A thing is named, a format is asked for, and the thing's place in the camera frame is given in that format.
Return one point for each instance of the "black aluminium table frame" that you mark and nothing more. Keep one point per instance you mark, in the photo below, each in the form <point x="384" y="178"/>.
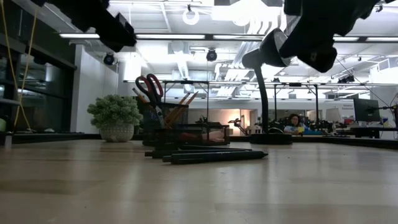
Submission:
<point x="46" y="137"/>

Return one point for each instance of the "orange pencil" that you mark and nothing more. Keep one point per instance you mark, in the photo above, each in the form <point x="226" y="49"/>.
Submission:
<point x="138" y="95"/>
<point x="192" y="98"/>
<point x="182" y="104"/>

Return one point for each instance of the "green artificial potted plant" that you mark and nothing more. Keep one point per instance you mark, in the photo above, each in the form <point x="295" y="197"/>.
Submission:
<point x="115" y="112"/>

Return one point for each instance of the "ceiling light strip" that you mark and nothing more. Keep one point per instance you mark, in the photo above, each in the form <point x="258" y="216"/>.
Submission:
<point x="77" y="36"/>
<point x="171" y="36"/>
<point x="345" y="39"/>
<point x="382" y="39"/>

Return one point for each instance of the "dark background monitor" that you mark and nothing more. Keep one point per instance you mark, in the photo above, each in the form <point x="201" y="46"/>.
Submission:
<point x="367" y="110"/>

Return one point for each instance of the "black mesh desk organizer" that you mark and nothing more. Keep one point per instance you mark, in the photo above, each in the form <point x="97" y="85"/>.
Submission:
<point x="174" y="137"/>

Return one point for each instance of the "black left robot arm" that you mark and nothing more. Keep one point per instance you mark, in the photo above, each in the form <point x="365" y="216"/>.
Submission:
<point x="77" y="12"/>

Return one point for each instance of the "round black ceiling spotlight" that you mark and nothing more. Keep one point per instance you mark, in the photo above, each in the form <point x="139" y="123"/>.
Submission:
<point x="211" y="55"/>
<point x="109" y="59"/>

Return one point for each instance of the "red eraser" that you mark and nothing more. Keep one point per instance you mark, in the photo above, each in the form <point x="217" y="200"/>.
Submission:
<point x="189" y="137"/>

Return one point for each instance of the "black background desk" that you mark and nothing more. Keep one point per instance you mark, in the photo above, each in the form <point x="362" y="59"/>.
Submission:
<point x="373" y="132"/>

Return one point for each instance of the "black desk lamp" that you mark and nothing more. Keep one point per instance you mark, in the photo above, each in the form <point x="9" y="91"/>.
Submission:
<point x="264" y="102"/>

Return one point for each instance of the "black background rack frame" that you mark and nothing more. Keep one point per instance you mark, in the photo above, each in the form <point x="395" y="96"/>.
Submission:
<point x="186" y="82"/>

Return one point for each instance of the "pink sticky note pad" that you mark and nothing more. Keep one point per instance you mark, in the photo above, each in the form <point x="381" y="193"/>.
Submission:
<point x="214" y="136"/>

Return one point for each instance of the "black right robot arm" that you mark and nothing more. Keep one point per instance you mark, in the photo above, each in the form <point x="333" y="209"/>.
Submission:
<point x="342" y="15"/>

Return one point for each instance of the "person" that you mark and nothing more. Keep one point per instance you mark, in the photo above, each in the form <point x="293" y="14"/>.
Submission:
<point x="293" y="119"/>

